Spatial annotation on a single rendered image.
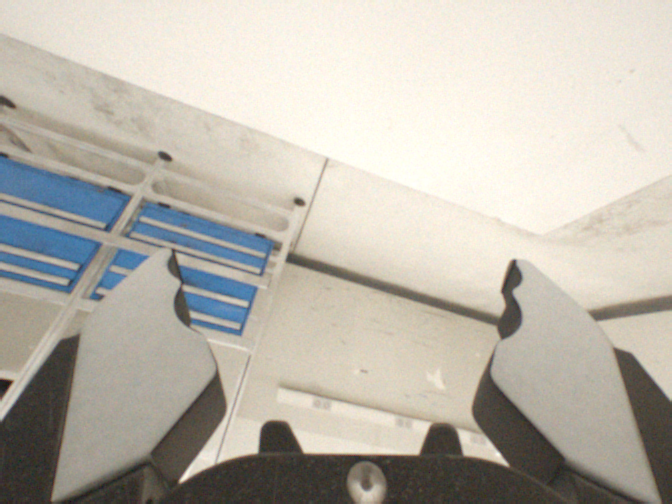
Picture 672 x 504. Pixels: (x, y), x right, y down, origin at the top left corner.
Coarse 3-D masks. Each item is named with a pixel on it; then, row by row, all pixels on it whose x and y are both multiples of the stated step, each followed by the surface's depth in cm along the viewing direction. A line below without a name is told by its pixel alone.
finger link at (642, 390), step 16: (624, 352) 7; (624, 368) 7; (640, 368) 7; (624, 384) 7; (640, 384) 7; (656, 384) 7; (640, 400) 6; (656, 400) 6; (640, 416) 6; (656, 416) 6; (640, 432) 6; (656, 432) 6; (656, 448) 5; (656, 464) 5; (560, 480) 5; (576, 480) 5; (656, 480) 5; (576, 496) 5; (592, 496) 5; (608, 496) 5
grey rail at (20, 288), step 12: (0, 288) 129; (12, 288) 129; (24, 288) 130; (36, 288) 131; (48, 300) 131; (60, 300) 132; (72, 300) 133; (84, 300) 134; (216, 336) 143; (228, 336) 145; (240, 348) 150; (252, 348) 146
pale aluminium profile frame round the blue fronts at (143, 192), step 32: (0, 96) 157; (0, 128) 160; (32, 128) 158; (32, 160) 151; (128, 160) 166; (160, 160) 171; (128, 192) 159; (160, 192) 186; (224, 192) 175; (64, 224) 142; (128, 224) 154; (224, 224) 170; (288, 224) 180; (96, 256) 142; (64, 320) 129; (256, 320) 154; (0, 416) 113; (224, 448) 128
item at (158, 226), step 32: (160, 224) 157; (192, 224) 163; (128, 256) 148; (192, 256) 157; (224, 256) 161; (256, 256) 166; (96, 288) 139; (192, 288) 150; (224, 288) 155; (256, 288) 160; (192, 320) 145; (224, 320) 148
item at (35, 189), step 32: (0, 160) 149; (0, 192) 143; (32, 192) 147; (64, 192) 151; (96, 192) 156; (0, 224) 138; (32, 224) 142; (96, 224) 148; (0, 256) 134; (32, 256) 136; (64, 256) 141; (64, 288) 136
